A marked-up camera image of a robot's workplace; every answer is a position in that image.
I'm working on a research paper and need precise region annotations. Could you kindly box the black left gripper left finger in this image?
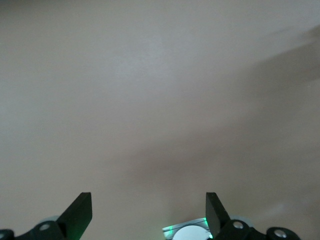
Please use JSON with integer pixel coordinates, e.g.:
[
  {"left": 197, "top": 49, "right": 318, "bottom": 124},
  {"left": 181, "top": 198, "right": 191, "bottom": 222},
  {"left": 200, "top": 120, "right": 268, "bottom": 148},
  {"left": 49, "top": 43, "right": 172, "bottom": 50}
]
[{"left": 0, "top": 191, "right": 93, "bottom": 240}]

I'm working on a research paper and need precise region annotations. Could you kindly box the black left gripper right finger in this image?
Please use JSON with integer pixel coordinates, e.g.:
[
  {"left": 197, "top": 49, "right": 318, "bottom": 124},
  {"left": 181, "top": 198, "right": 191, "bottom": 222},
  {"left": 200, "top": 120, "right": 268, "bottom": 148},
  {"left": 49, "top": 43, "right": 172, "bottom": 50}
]
[{"left": 205, "top": 191, "right": 301, "bottom": 240}]

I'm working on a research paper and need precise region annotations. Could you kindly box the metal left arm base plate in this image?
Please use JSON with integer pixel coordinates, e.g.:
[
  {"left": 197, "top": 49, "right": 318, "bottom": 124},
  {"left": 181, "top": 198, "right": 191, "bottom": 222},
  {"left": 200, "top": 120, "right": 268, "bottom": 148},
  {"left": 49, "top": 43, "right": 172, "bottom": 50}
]
[{"left": 161, "top": 217, "right": 210, "bottom": 240}]

